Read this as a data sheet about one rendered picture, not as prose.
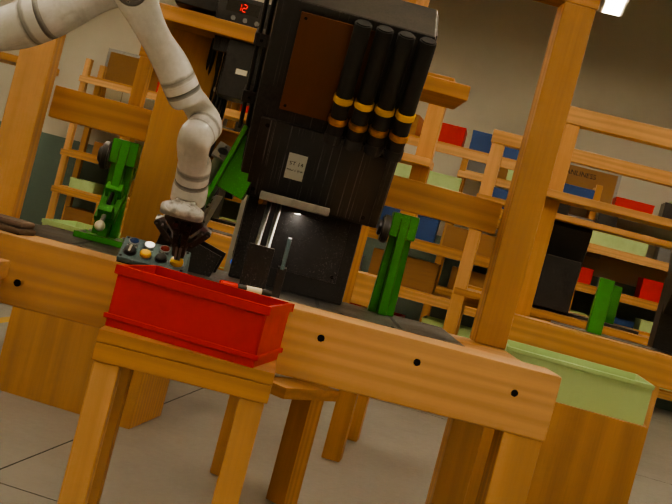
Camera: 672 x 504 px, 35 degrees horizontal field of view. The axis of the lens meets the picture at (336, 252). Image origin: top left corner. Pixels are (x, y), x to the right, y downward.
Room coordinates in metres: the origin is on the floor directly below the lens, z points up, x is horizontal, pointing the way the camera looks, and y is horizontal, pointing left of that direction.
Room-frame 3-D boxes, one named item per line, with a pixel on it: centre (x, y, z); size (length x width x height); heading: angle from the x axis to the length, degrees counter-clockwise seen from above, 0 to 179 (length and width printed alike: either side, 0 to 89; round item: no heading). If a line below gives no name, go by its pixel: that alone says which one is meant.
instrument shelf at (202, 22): (2.95, 0.22, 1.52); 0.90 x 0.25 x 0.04; 93
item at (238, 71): (2.89, 0.33, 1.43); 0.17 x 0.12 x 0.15; 93
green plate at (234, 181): (2.62, 0.28, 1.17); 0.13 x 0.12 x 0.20; 93
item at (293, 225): (2.83, 0.11, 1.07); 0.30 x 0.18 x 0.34; 93
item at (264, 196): (2.59, 0.13, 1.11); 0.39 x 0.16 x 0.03; 3
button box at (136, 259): (2.38, 0.39, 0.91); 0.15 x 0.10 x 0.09; 93
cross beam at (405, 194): (3.05, 0.23, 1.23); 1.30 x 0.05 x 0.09; 93
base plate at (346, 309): (2.69, 0.21, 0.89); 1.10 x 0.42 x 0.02; 93
